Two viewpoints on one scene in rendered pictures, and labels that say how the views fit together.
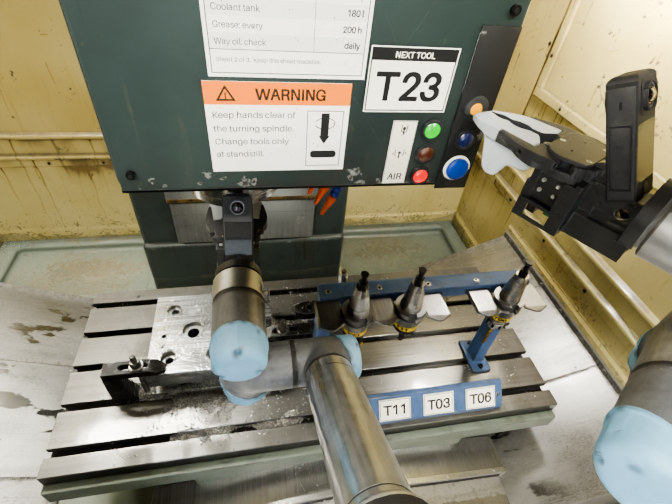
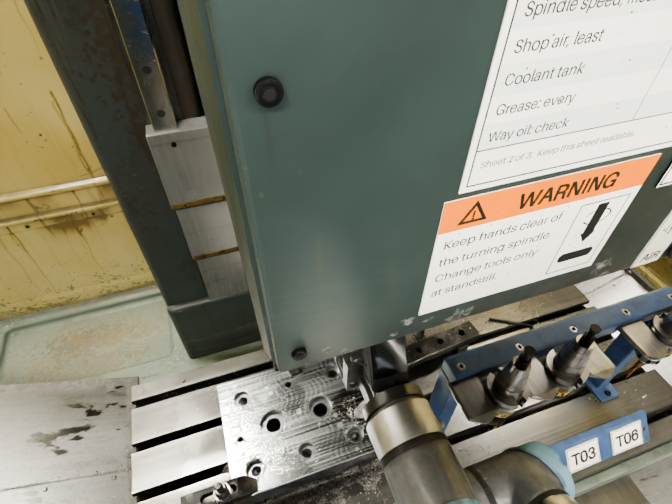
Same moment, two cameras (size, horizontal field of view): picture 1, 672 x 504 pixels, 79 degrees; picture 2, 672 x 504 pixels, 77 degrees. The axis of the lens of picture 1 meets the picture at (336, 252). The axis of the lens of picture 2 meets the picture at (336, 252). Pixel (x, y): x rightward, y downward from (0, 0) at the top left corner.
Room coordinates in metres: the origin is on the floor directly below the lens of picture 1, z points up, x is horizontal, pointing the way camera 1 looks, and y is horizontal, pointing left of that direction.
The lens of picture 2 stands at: (0.22, 0.23, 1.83)
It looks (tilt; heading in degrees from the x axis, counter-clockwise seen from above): 46 degrees down; 356
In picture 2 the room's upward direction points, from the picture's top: straight up
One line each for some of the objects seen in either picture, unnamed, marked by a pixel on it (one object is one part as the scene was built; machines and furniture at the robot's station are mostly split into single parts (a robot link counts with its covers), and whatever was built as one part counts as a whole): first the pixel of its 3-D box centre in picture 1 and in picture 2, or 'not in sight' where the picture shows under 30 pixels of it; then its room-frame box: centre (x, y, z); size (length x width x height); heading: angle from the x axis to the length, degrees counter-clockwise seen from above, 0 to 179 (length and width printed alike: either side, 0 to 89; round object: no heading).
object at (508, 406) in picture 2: (357, 313); (505, 389); (0.51, -0.06, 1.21); 0.06 x 0.06 x 0.03
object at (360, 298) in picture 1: (360, 298); (514, 375); (0.51, -0.06, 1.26); 0.04 x 0.04 x 0.07
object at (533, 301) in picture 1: (530, 298); not in sight; (0.61, -0.43, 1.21); 0.07 x 0.05 x 0.01; 15
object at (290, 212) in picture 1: (242, 174); (280, 209); (1.03, 0.31, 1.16); 0.48 x 0.05 x 0.51; 105
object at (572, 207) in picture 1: (590, 193); not in sight; (0.37, -0.25, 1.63); 0.12 x 0.08 x 0.09; 45
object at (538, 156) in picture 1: (538, 150); not in sight; (0.39, -0.19, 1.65); 0.09 x 0.05 x 0.02; 45
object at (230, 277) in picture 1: (240, 290); (406, 427); (0.40, 0.14, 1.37); 0.08 x 0.05 x 0.08; 105
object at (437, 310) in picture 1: (435, 307); (592, 359); (0.55, -0.22, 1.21); 0.07 x 0.05 x 0.01; 15
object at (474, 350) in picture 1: (492, 324); (624, 347); (0.66, -0.41, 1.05); 0.10 x 0.05 x 0.30; 15
